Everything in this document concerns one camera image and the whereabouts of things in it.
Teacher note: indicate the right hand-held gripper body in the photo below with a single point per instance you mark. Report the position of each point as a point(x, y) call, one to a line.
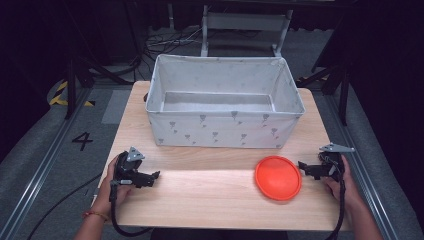
point(328, 161)

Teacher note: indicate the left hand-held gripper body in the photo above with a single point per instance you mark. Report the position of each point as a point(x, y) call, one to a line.
point(128, 168)

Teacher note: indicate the orange round plastic lid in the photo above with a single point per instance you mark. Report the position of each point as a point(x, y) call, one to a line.
point(278, 178)

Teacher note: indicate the white fabric storage box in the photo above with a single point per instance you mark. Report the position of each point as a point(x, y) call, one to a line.
point(223, 100)

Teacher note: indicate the person's left hand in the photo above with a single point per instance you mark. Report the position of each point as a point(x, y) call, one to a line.
point(111, 188)

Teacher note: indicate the person's right hand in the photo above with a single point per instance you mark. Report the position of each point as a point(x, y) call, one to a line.
point(345, 186)

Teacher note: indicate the black tripod stand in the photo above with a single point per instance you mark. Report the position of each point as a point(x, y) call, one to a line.
point(333, 76)
point(88, 70)

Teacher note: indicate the grey metal frame stand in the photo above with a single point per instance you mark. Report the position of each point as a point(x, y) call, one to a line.
point(245, 30)

